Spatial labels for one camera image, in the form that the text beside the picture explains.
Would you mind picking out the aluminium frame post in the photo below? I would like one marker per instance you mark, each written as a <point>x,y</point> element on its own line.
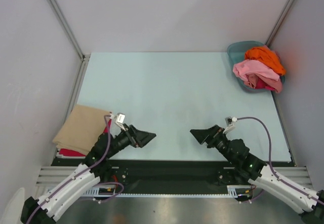
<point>54,5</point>
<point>279,22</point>

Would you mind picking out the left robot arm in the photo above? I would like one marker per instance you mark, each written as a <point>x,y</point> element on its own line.
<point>94,169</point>

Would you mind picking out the pink t shirt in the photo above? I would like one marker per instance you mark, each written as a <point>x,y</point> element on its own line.
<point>250,70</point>

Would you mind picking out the right aluminium frame post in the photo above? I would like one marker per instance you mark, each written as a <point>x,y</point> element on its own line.
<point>279,22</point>

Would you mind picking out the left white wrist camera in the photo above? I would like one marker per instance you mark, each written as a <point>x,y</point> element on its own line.
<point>119,121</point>

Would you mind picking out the orange t shirt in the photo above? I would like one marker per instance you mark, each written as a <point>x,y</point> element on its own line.
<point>267,57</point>

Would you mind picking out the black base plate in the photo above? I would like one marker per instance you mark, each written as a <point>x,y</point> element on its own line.
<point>170,186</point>

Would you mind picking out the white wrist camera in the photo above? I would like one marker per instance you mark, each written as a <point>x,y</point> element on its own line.
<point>230,123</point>
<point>119,121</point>

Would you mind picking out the magenta t shirt in basket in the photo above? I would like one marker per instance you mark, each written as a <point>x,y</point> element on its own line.
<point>261,84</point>

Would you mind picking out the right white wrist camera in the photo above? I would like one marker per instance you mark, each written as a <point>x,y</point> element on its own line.
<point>230,123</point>

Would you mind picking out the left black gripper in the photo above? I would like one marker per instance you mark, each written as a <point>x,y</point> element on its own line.
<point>142,138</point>

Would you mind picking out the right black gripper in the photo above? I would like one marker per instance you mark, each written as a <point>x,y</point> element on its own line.
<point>202,135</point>

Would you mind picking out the aluminium front rail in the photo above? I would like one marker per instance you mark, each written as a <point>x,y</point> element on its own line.
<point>52,175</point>

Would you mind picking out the beige t shirt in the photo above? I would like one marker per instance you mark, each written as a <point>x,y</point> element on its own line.
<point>81,109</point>

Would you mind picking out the white slotted cable duct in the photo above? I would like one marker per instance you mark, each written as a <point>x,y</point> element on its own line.
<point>230,192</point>

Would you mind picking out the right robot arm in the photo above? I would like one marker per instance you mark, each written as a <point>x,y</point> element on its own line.
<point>306,202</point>

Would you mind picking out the teal plastic basket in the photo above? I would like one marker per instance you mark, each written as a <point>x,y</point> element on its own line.
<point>236,54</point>

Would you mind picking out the left aluminium frame post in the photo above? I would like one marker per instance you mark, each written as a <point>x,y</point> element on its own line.
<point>54,5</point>

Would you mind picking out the folded magenta t shirt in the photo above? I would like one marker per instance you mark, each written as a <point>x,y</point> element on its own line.
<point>71,152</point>

